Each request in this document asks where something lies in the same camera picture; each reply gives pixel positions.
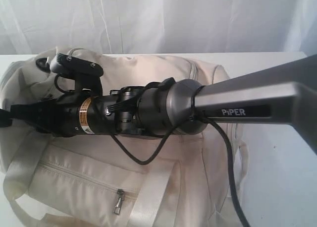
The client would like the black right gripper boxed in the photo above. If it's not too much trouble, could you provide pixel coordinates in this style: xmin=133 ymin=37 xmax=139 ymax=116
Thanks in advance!
xmin=0 ymin=90 xmax=97 ymax=137

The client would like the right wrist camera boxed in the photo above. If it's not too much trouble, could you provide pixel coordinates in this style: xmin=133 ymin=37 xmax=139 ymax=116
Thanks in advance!
xmin=50 ymin=53 xmax=104 ymax=78

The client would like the cream fabric duffel bag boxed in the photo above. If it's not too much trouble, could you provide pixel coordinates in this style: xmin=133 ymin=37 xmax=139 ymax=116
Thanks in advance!
xmin=0 ymin=48 xmax=242 ymax=227

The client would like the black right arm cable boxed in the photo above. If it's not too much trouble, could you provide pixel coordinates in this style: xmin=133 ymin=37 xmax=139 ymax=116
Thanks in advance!
xmin=53 ymin=73 xmax=251 ymax=227

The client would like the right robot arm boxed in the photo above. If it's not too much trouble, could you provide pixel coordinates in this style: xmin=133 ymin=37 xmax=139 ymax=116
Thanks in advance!
xmin=0 ymin=53 xmax=317 ymax=145

